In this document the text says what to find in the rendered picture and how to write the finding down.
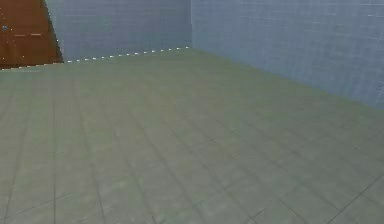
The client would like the brown wooden room door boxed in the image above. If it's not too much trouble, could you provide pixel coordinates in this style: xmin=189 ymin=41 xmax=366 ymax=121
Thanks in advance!
xmin=0 ymin=0 xmax=64 ymax=70

